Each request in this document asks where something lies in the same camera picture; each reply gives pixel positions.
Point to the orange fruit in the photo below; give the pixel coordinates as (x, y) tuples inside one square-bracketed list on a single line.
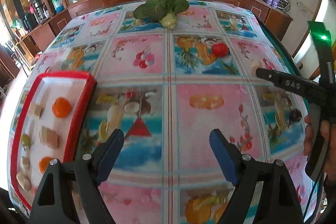
[(61, 107), (43, 164)]

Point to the colourful fruit print tablecloth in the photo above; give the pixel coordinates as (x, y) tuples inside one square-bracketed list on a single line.
[(165, 90)]

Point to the large beige bread chunk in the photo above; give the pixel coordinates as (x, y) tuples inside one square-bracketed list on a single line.
[(48, 137)]

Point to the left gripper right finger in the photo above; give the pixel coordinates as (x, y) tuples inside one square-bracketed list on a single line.
[(278, 200)]

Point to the green lime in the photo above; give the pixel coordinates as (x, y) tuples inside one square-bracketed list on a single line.
[(25, 141)]

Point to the person's right hand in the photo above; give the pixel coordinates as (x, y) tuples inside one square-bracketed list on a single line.
[(328, 132)]

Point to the pale round piece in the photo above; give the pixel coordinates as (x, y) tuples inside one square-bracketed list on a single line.
[(23, 181)]

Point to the dark purple fruit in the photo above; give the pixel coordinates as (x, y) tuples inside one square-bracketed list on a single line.
[(295, 115)]

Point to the black thermos on sideboard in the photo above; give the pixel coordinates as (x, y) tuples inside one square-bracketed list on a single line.
[(41, 11)]

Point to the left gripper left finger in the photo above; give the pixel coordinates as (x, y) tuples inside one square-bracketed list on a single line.
[(53, 202)]

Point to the green leafy vegetable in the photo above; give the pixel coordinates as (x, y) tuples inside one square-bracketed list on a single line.
[(162, 11)]

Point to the red tomato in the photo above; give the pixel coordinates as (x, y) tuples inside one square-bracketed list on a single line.
[(220, 50)]

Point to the red rimmed white tray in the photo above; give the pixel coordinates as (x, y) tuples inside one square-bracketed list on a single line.
[(48, 127)]

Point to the small beige chunk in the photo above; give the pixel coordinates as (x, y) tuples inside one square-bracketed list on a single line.
[(25, 162)]

